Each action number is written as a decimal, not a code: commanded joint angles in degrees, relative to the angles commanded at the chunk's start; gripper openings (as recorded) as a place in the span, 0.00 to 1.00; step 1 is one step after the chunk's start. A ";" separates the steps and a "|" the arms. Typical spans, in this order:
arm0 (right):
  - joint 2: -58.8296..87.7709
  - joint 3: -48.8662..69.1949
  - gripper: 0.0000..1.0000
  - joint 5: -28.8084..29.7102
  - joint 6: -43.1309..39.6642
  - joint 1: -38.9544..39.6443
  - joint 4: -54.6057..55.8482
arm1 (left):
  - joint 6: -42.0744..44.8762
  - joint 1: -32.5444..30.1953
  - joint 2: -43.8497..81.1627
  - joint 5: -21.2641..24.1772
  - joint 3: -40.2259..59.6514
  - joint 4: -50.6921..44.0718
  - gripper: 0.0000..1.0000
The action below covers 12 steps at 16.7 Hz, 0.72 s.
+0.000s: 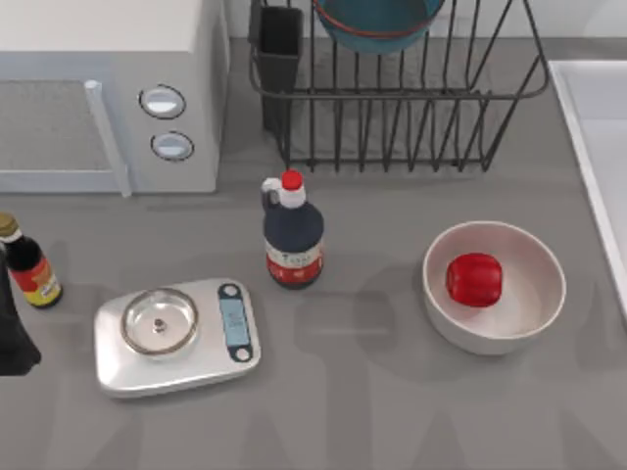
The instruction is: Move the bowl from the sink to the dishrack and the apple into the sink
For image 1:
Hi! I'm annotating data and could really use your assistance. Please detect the dark jug bottle red cap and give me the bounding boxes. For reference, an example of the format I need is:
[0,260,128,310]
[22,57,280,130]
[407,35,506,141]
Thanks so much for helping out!
[260,169,326,290]

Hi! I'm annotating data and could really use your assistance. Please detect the red bell pepper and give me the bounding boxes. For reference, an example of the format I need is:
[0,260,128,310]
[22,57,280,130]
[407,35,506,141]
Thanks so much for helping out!
[445,252,505,308]

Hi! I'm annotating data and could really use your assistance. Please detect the round microwave knob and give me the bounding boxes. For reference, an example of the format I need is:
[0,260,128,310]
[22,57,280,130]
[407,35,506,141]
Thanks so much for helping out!
[138,84,187,120]
[149,130,196,162]

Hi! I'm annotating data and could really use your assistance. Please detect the silver kitchen scale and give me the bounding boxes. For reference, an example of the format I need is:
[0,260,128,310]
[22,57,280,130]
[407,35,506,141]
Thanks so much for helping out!
[93,277,263,399]

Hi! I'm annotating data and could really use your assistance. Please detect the dark cutlery holder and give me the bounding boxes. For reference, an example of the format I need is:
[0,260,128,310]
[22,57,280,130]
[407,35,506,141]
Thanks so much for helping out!
[248,3,305,94]

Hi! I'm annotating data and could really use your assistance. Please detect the pale microwave oven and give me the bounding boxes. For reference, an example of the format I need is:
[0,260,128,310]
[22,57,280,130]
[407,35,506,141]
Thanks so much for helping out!
[0,0,231,195]

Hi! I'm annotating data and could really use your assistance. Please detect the white bowl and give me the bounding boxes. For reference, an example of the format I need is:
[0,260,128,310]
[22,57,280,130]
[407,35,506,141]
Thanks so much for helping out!
[422,220,568,356]

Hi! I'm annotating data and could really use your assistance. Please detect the blue bowl with red rim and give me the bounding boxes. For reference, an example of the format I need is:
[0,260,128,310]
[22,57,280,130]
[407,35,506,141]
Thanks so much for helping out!
[312,0,447,55]

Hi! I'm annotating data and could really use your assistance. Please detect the small dark sauce bottle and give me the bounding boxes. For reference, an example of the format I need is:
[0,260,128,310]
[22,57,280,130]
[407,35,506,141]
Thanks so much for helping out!
[0,211,64,310]

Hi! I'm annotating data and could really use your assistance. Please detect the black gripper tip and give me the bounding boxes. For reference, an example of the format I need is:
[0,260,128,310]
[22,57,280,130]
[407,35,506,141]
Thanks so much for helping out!
[0,242,43,377]

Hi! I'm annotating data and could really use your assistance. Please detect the dark wire dish rack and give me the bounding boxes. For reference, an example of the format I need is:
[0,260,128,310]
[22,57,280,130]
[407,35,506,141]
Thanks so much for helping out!
[247,0,551,173]

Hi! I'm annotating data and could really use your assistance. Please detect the microwave door handle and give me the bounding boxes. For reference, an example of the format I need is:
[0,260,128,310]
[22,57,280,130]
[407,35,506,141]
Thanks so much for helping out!
[83,79,133,198]

